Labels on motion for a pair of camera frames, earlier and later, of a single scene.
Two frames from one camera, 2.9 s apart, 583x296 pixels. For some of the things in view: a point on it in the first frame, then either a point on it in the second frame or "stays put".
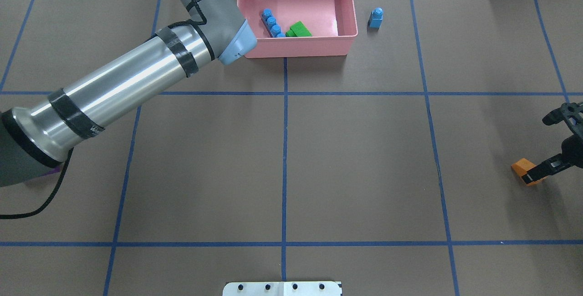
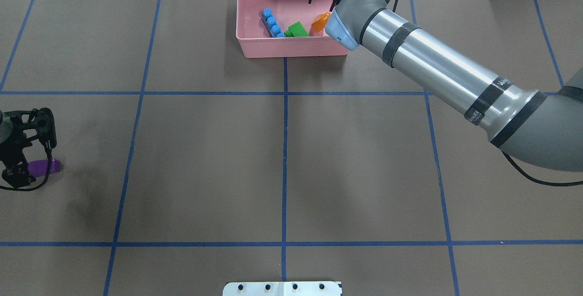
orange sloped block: (521, 166) to (319, 23)
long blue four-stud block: (273, 28) stays put
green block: (298, 29) stays put
